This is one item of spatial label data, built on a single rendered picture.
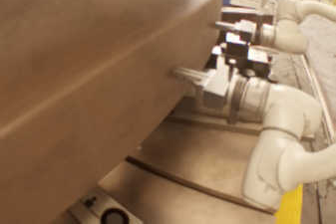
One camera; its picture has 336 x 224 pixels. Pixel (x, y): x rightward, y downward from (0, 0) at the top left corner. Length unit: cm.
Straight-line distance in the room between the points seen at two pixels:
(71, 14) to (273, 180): 52
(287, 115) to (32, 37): 54
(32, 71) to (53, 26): 10
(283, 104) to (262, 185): 18
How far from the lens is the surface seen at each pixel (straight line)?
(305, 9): 101
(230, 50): 125
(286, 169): 46
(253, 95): 54
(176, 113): 145
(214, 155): 131
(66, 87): 38
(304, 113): 54
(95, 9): 53
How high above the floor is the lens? 133
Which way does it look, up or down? 38 degrees down
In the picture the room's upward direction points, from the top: 1 degrees counter-clockwise
